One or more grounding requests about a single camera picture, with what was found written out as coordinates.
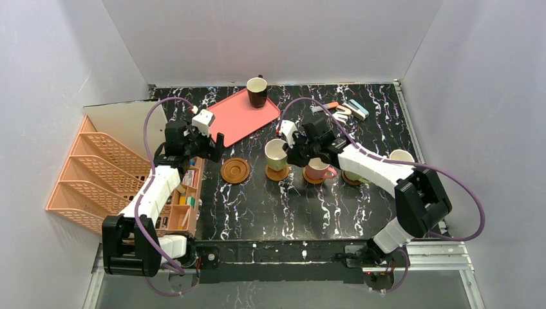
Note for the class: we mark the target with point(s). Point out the green mug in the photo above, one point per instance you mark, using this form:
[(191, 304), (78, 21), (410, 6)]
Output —
[(354, 176)]

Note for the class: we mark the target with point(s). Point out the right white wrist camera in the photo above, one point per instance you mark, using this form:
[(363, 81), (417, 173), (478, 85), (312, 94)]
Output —
[(285, 131)]

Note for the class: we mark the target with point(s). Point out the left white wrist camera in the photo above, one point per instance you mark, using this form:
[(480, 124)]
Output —
[(203, 121)]

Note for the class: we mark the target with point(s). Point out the pink serving tray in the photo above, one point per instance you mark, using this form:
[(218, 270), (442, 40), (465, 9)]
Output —
[(236, 118)]

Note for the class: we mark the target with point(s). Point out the brown grooved wooden coaster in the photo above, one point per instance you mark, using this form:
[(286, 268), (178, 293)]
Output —
[(235, 170)]

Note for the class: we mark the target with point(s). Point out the pink mug large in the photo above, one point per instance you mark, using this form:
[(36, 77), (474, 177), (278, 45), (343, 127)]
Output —
[(401, 155)]

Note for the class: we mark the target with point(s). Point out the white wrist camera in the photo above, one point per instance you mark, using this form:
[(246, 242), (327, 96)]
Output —
[(285, 131), (203, 121)]

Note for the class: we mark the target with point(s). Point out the white board sheet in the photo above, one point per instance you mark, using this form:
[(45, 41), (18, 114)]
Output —
[(124, 121)]

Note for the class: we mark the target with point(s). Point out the orange file rack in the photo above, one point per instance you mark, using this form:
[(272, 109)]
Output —
[(99, 178)]

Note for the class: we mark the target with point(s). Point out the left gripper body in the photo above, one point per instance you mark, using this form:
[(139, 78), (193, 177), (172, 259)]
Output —
[(209, 142)]

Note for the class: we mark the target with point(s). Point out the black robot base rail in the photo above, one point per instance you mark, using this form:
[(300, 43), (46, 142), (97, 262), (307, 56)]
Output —
[(298, 274)]

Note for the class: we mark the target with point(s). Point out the light wooden coaster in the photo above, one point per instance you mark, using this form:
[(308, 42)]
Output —
[(310, 180)]

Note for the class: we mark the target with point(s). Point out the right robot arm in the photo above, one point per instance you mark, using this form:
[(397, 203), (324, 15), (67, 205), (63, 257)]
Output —
[(421, 201)]

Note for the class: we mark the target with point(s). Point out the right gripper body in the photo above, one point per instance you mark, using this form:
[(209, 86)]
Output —
[(296, 150)]

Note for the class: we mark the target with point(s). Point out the plain brown coaster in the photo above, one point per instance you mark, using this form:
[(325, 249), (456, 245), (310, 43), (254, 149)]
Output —
[(277, 176)]

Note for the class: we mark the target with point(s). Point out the orange desk organiser box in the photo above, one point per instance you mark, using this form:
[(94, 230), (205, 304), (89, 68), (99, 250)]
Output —
[(183, 211)]

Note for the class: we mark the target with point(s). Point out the orange white marker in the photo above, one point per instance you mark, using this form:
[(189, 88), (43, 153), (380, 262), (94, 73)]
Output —
[(317, 108)]

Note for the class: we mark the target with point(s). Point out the yellow-green mug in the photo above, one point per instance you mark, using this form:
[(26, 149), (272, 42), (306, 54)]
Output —
[(276, 156)]

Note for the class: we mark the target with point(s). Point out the black mug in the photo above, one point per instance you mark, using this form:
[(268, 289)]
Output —
[(257, 91)]

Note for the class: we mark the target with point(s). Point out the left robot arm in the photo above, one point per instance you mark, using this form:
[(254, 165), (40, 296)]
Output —
[(131, 245)]

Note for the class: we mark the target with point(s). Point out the dark brown wooden coaster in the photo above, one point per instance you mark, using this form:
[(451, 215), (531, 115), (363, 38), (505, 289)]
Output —
[(349, 181)]

